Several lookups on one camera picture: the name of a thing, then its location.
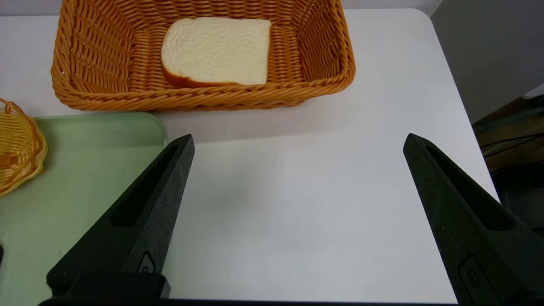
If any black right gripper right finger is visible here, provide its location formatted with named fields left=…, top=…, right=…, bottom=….
left=403, top=133, right=544, bottom=304

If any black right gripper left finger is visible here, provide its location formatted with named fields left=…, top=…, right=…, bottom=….
left=47, top=134, right=196, bottom=302

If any white bread slice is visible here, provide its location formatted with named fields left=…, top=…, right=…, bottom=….
left=160, top=17, right=272, bottom=89

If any small yellow scalloped basket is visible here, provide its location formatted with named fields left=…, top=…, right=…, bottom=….
left=0, top=98, right=48, bottom=197

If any orange wicker basket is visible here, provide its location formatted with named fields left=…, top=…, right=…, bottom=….
left=50, top=0, right=357, bottom=112

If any dark furniture beside table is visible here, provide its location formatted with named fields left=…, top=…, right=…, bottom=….
left=473, top=96, right=544, bottom=238

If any light green plastic tray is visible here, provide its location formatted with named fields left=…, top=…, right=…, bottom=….
left=0, top=112, right=168, bottom=306

